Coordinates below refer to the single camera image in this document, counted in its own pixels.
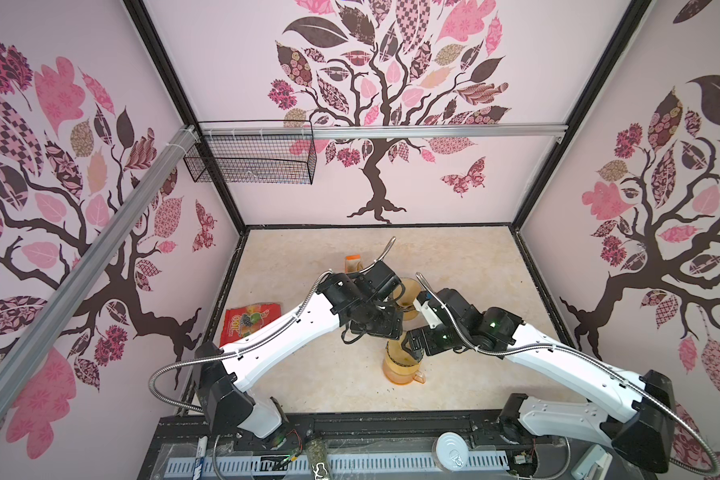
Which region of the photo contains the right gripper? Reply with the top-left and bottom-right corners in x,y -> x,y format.
397,323 -> 465,358

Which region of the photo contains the green glass dripper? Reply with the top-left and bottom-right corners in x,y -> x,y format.
385,340 -> 424,368

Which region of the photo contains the brown paper coffee filter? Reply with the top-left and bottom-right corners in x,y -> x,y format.
397,278 -> 422,309

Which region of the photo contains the orange glass pitcher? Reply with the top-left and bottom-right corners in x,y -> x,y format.
382,363 -> 426,385

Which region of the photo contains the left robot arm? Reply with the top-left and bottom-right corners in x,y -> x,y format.
192,261 -> 405,439

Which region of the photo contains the white paper cup lid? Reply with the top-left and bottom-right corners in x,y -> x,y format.
433,432 -> 469,472

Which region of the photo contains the red snack packet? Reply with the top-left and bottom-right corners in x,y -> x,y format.
219,303 -> 282,346

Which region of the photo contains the white marker pen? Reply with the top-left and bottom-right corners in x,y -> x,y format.
191,436 -> 208,480

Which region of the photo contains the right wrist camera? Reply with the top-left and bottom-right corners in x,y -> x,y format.
413,299 -> 441,329

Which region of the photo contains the white cable duct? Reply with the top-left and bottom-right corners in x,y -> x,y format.
154,451 -> 509,479

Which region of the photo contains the black wire basket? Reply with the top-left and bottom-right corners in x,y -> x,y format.
184,120 -> 317,185

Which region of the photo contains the back aluminium rail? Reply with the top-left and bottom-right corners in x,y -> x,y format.
201,122 -> 568,140

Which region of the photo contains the aluminium rail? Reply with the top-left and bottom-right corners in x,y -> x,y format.
0,125 -> 198,420
201,122 -> 568,140

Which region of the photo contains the left aluminium rail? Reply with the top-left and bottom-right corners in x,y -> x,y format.
0,125 -> 198,420

